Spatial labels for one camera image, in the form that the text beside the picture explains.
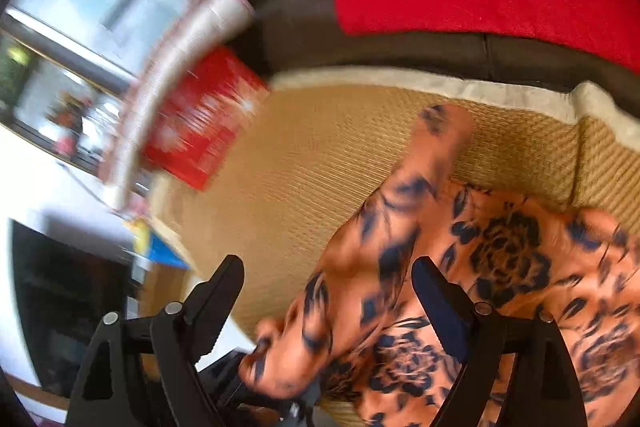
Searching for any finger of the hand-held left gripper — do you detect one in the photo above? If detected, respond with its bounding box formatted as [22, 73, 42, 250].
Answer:
[200, 349, 273, 410]

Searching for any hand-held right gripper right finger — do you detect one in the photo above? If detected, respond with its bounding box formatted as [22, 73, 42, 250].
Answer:
[411, 256, 588, 427]

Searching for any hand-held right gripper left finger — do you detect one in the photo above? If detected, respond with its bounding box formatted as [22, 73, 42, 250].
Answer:
[67, 254, 246, 427]

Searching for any orange floral print garment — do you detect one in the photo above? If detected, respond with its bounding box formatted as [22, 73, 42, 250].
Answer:
[239, 103, 640, 427]

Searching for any blue and yellow book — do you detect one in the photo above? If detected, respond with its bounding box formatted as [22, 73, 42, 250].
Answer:
[127, 217, 193, 270]

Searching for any black screen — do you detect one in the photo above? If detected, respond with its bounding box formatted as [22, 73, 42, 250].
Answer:
[10, 219, 138, 400]

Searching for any woven straw mat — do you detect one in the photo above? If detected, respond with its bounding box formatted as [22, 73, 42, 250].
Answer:
[150, 72, 640, 427]

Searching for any red printed box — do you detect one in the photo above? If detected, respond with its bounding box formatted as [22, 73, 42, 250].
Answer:
[142, 46, 271, 192]

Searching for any dark brown sofa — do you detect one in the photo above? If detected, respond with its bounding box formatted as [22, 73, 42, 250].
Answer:
[200, 0, 640, 98]

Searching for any window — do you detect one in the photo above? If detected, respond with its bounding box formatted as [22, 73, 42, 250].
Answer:
[0, 0, 201, 178]

